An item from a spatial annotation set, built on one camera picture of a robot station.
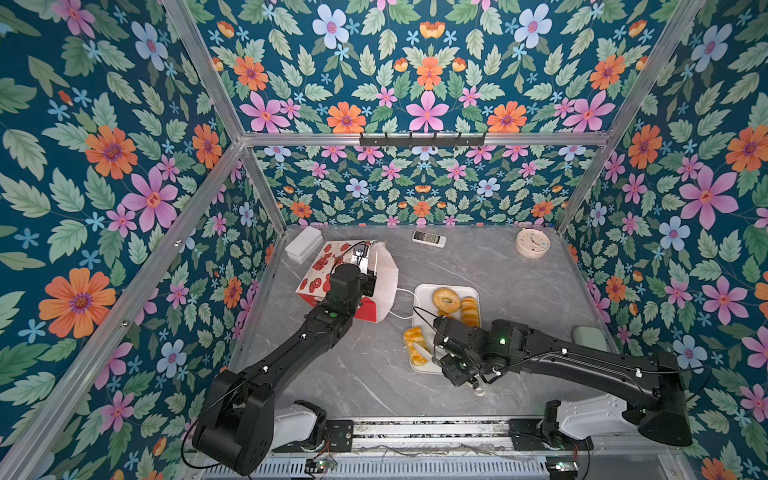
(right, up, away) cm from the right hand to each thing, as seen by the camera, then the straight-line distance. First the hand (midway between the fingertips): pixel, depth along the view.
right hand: (446, 370), depth 71 cm
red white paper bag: (-21, +28, +19) cm, 40 cm away
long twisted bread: (+11, +9, +22) cm, 26 cm away
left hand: (-21, +28, +10) cm, 36 cm away
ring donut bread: (+3, +15, +27) cm, 31 cm away
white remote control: (-1, +34, +43) cm, 55 cm away
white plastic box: (-48, +32, +39) cm, 70 cm away
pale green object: (+46, +3, +17) cm, 49 cm away
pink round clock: (+38, +32, +40) cm, 64 cm away
